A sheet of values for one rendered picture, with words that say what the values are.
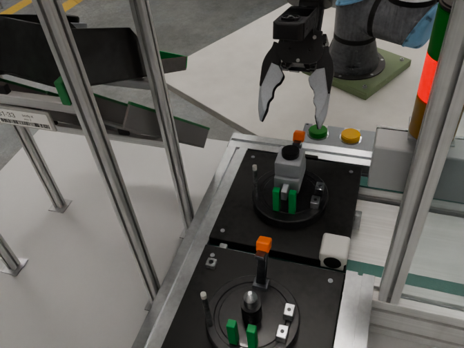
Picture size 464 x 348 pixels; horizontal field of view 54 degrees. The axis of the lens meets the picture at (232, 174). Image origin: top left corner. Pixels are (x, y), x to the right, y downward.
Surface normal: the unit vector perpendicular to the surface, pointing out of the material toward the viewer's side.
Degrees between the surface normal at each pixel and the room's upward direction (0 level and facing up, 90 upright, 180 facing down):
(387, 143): 0
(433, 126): 90
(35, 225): 0
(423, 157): 90
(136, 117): 90
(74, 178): 0
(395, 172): 90
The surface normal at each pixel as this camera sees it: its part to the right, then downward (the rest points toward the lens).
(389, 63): -0.07, -0.72
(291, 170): -0.30, 0.68
